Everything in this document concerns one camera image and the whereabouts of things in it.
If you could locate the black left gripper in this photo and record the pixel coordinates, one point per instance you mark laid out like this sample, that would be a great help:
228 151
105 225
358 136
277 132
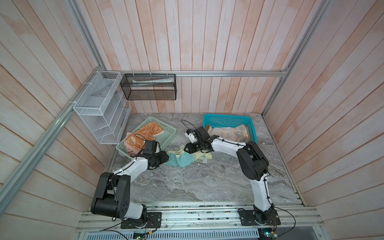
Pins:
164 158

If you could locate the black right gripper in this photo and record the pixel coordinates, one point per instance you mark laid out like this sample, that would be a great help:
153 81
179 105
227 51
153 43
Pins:
190 149

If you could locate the green yellow striped towel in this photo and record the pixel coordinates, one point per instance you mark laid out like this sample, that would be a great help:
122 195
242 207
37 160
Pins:
182 159

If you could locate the teal plastic basket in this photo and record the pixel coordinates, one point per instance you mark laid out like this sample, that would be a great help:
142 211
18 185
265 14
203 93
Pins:
233 121

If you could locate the pink orange patterned towel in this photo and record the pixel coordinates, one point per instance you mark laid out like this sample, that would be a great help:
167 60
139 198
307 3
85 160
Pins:
134 142

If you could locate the orange paw print towel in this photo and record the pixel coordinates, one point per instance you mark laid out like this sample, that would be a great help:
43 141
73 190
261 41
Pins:
237 134

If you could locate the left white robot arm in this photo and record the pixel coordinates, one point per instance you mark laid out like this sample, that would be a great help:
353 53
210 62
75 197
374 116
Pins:
112 197

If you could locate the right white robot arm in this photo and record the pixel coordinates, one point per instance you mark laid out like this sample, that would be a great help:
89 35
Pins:
253 162

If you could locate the light green plastic basket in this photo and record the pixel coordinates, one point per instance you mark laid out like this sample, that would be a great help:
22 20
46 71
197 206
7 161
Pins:
163 139

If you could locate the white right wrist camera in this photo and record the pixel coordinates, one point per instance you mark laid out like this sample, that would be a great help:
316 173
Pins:
191 135

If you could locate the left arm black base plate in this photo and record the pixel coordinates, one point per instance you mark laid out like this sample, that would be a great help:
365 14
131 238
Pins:
150 220

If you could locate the white wire mesh shelf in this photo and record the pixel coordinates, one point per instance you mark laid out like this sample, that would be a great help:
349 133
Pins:
103 109

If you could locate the black mesh wall basket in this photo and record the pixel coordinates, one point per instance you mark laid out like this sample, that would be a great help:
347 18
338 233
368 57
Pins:
151 87

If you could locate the aluminium mounting rail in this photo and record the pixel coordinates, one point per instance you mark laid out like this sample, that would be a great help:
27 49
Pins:
207 221

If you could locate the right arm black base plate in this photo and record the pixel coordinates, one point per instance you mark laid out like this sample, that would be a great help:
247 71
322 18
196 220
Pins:
259 218

